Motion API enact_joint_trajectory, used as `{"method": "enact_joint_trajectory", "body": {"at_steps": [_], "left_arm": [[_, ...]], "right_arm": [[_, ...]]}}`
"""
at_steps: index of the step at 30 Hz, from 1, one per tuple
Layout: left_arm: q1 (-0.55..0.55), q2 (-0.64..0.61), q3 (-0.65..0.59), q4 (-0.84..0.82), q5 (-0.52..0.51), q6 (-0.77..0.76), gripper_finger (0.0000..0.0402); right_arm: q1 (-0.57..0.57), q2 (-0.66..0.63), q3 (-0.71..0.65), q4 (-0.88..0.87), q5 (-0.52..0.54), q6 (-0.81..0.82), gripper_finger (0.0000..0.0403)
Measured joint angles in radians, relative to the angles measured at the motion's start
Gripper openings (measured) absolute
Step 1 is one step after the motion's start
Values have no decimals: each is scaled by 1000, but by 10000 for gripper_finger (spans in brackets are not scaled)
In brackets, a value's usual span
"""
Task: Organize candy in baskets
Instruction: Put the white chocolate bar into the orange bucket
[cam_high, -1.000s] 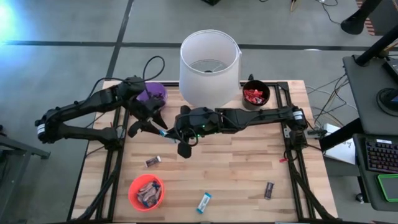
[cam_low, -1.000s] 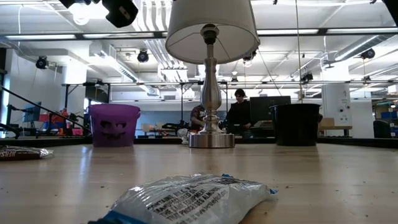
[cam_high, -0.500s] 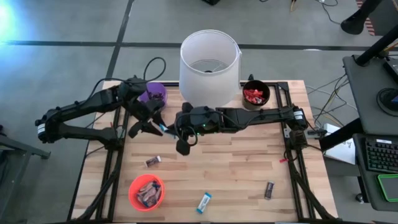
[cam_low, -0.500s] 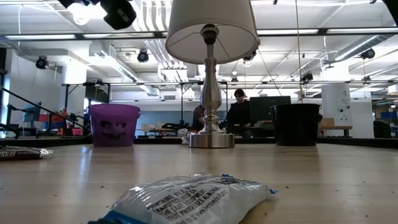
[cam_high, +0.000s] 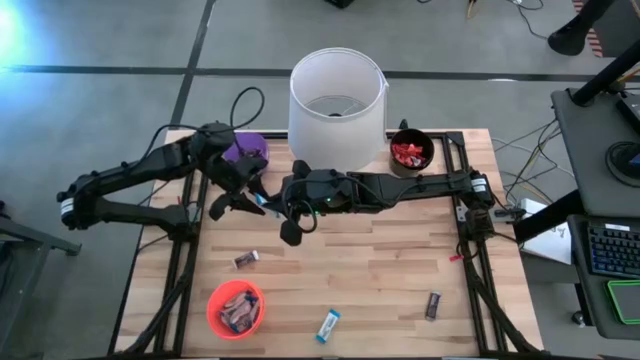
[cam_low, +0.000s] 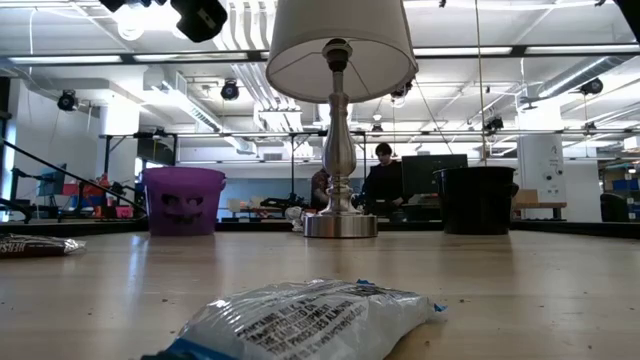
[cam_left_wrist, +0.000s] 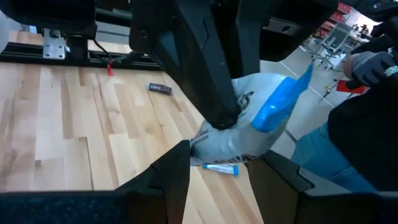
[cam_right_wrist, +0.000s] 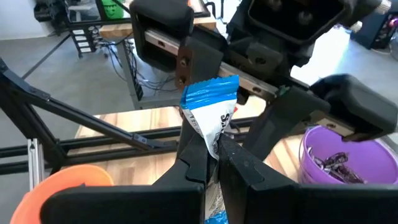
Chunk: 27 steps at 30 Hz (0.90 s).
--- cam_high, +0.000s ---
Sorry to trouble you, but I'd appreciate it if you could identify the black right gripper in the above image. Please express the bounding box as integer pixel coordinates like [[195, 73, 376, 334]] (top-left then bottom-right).
[[266, 159, 358, 248]]

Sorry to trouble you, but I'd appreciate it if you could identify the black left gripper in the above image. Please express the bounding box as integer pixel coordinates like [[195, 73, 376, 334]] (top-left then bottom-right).
[[208, 155, 271, 221]]

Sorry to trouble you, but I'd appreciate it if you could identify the purple face plastic bucket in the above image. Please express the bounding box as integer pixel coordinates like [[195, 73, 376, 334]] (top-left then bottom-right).
[[222, 131, 271, 175]]

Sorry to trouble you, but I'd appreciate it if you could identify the brown Hershey's chocolate bar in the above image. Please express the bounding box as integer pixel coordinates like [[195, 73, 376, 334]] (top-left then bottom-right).
[[232, 249, 261, 271], [425, 290, 443, 322]]

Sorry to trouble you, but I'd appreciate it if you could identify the silver table lamp white shade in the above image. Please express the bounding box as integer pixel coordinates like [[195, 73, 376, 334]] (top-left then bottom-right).
[[288, 47, 390, 174]]

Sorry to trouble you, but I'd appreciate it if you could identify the orange pumpkin face bucket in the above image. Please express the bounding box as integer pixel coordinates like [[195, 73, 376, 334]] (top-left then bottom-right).
[[206, 279, 267, 342]]

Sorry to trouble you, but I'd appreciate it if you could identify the black plastic bucket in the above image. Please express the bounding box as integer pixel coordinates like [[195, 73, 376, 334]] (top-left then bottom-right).
[[388, 128, 436, 179]]

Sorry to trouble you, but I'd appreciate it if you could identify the grey side table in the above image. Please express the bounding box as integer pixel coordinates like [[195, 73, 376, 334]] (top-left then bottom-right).
[[0, 199, 84, 360]]

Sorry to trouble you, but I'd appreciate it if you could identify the white paper sheet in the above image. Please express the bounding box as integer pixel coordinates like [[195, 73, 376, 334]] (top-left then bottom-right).
[[519, 198, 574, 266]]

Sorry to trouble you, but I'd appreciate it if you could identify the dark grey desk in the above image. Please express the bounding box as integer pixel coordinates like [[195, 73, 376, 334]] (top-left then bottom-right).
[[566, 214, 640, 342]]

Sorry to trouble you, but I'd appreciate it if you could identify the black backlit keyboard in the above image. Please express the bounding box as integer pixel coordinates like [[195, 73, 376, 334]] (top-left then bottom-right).
[[585, 221, 640, 279]]

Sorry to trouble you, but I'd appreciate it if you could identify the black stand pole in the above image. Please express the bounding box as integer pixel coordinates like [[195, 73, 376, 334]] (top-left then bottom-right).
[[569, 38, 640, 107], [546, 0, 617, 57]]

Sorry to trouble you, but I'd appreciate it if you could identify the black round device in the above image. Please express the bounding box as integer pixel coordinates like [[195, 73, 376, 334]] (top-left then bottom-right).
[[604, 140, 640, 182]]

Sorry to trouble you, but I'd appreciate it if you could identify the orange striped floor mat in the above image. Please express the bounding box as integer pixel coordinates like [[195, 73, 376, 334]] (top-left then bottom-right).
[[572, 0, 607, 59]]

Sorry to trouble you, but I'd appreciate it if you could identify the green edged black pad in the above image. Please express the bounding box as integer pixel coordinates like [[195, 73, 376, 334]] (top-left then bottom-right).
[[605, 279, 640, 326]]

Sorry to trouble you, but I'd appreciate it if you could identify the black laptop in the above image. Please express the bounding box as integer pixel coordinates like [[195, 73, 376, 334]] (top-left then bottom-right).
[[613, 92, 640, 135]]

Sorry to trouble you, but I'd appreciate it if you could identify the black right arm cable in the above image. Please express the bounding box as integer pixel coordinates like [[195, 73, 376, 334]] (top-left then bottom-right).
[[280, 175, 361, 235]]

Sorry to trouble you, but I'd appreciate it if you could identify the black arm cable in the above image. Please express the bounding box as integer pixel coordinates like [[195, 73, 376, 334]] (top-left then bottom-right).
[[280, 175, 361, 235], [134, 86, 266, 166]]

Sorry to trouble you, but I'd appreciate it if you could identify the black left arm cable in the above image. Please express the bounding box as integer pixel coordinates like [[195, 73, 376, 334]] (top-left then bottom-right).
[[134, 86, 266, 166]]

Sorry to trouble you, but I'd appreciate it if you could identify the floor cable bundle yellow plug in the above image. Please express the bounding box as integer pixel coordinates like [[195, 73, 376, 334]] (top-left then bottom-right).
[[464, 0, 551, 42]]

